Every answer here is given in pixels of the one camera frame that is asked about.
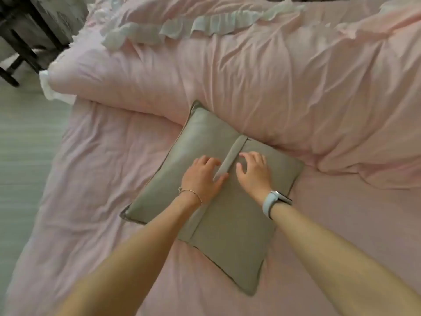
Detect pink ruffled duvet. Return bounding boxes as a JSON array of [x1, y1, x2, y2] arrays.
[[39, 0, 421, 191]]

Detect person's right forearm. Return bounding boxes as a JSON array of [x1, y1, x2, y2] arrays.
[[269, 203, 421, 316]]

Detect person's left forearm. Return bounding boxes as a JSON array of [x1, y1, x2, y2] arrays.
[[54, 193, 203, 316]]

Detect thin gold bracelet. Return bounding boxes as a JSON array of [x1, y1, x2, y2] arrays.
[[178, 187, 203, 207]]

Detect person's left hand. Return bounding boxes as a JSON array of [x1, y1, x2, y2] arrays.
[[180, 155, 229, 206]]

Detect white smartwatch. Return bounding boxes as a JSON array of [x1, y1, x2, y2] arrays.
[[262, 190, 293, 220]]

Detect pink bed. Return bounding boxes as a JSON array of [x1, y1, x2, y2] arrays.
[[0, 95, 421, 316]]

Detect person's right hand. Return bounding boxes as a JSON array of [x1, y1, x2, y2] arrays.
[[235, 151, 274, 206]]

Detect grey and orange pillowcase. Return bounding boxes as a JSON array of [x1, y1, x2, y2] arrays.
[[119, 100, 305, 297]]

